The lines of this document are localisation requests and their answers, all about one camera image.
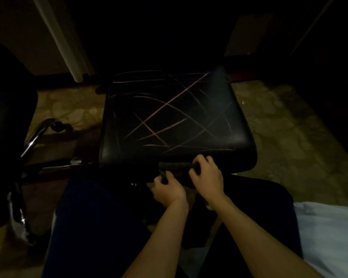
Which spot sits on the person's left thumb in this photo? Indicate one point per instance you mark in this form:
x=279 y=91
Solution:
x=171 y=177

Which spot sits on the person's right thumb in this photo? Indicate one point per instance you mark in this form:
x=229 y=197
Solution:
x=193 y=178

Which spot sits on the white post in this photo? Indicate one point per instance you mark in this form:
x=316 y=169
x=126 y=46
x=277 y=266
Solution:
x=66 y=40

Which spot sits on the white bed sheet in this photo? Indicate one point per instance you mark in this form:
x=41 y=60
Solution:
x=333 y=237

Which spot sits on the person's right hand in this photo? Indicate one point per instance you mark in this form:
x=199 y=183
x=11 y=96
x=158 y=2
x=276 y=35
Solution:
x=209 y=182

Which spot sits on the black office chair chrome base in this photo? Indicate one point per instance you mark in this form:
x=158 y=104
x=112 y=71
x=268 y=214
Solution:
x=8 y=136

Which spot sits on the black scratched chair seat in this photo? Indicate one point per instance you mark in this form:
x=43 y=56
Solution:
x=177 y=118

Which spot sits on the person's left forearm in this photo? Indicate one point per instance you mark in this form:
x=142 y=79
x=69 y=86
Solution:
x=159 y=243

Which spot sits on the person's left leg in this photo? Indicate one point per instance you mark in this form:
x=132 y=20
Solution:
x=98 y=228

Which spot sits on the dark wooden cabinet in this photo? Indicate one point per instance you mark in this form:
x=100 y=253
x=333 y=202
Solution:
x=246 y=40

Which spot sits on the person's left hand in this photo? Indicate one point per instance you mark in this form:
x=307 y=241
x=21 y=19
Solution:
x=169 y=191

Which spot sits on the person's right forearm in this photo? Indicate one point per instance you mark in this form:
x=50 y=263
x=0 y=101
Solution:
x=255 y=240

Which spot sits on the dark green cleaning cloth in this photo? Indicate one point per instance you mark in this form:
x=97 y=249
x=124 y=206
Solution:
x=175 y=167

